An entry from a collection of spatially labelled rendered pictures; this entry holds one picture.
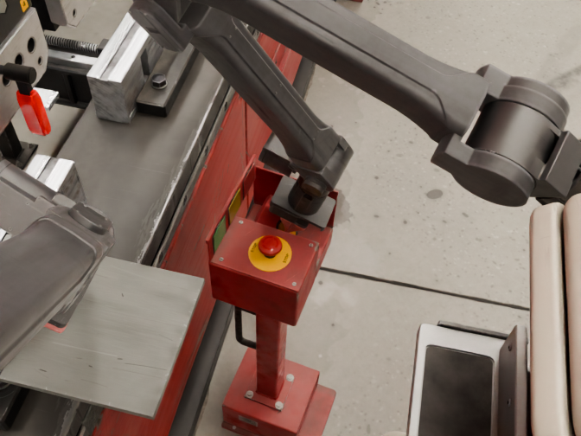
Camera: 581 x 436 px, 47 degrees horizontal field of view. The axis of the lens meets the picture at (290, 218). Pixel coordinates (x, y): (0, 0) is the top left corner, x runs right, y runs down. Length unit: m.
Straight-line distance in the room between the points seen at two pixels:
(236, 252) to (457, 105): 0.57
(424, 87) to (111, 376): 0.45
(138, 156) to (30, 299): 0.77
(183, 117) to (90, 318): 0.48
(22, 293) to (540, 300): 0.33
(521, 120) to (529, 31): 2.39
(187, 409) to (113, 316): 0.99
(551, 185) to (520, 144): 0.05
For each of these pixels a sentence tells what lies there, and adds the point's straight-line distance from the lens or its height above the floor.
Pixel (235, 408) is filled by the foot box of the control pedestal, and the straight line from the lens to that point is 1.70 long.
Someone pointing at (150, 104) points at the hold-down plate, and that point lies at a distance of 1.18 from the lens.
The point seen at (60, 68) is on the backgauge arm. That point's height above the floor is 0.84.
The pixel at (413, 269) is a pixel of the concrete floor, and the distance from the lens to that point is 2.08.
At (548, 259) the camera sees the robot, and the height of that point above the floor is 1.31.
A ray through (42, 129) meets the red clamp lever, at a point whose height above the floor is 1.15.
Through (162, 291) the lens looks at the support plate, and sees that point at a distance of 0.83.
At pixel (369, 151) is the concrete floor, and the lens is 2.35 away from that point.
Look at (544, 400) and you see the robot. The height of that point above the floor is 1.31.
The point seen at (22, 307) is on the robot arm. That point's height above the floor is 1.40.
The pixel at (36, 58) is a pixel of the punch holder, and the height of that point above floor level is 1.18.
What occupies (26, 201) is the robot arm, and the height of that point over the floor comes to 1.23.
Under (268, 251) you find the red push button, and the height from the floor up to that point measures 0.81.
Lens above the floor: 1.70
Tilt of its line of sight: 53 degrees down
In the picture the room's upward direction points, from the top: 3 degrees clockwise
